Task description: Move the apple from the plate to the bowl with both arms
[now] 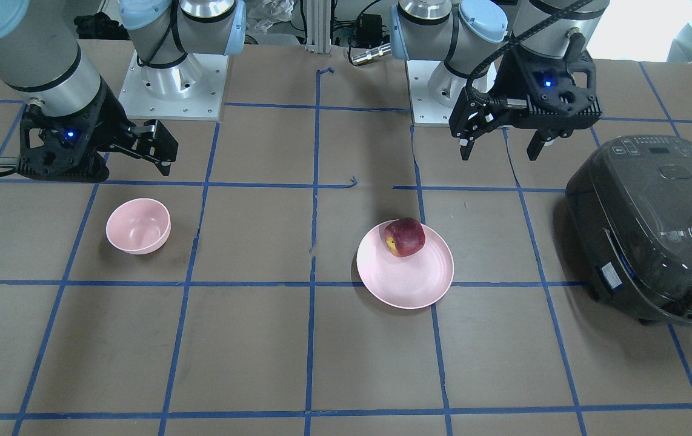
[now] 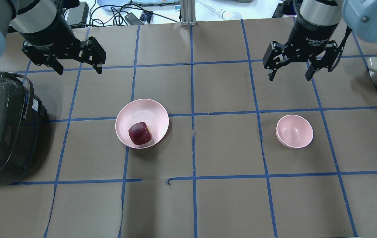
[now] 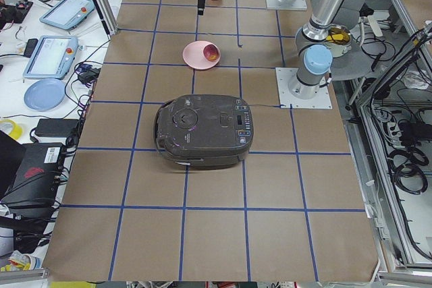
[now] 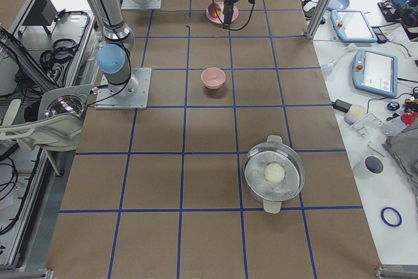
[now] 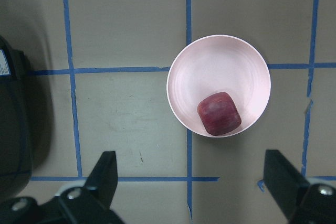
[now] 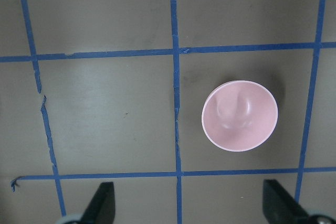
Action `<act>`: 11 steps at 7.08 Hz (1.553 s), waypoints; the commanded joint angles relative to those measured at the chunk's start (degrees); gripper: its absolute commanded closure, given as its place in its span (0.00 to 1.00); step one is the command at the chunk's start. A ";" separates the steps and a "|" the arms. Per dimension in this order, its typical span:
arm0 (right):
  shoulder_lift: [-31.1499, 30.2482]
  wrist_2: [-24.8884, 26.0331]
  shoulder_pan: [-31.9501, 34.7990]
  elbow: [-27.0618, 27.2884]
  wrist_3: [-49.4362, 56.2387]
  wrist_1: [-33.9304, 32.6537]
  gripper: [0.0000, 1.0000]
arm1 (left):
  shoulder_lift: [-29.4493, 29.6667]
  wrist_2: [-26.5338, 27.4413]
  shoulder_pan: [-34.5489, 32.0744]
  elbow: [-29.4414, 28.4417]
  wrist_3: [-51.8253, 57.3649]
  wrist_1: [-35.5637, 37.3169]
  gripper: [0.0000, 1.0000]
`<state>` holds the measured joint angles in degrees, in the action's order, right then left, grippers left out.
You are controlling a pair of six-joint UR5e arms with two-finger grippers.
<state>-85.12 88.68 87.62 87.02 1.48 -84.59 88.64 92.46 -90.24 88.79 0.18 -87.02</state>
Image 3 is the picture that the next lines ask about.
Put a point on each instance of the pink plate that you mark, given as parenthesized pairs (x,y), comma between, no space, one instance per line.
(194,58)

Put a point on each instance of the glass bowl on chair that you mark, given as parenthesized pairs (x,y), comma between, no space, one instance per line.
(338,40)

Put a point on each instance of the blue plate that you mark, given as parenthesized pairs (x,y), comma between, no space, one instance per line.
(45,94)

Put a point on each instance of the far teach pendant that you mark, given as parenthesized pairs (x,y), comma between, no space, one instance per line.
(68,14)

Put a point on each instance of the teach pendant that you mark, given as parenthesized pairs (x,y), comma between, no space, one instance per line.
(52,58)
(68,14)

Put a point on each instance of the dark grey rice cooker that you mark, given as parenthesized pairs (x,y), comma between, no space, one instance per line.
(204,130)

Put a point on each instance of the near teach pendant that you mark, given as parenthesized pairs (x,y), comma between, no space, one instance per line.
(52,58)

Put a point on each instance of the black power adapter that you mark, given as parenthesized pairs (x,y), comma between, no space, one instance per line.
(56,128)

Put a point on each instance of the yellow tape roll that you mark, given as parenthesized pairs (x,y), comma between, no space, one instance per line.
(11,128)

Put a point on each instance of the black computer box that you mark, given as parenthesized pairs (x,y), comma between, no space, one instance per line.
(37,178)

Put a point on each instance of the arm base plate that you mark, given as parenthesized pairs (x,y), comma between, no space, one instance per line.
(291,5)
(295,95)

